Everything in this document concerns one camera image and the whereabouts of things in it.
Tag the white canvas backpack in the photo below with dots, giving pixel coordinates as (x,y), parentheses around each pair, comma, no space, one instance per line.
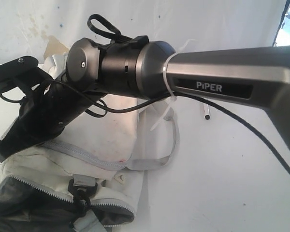
(88,178)

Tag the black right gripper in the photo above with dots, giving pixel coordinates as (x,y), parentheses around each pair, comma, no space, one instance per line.
(43,116)

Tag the white backdrop curtain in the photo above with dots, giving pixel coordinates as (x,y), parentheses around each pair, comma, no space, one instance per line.
(40,28)

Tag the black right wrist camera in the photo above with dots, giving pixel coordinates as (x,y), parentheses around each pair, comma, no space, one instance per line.
(21,72)

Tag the black and white marker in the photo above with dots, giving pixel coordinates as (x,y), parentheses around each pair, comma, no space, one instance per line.
(206,111)

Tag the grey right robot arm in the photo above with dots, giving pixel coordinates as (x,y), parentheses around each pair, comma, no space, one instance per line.
(258,77)

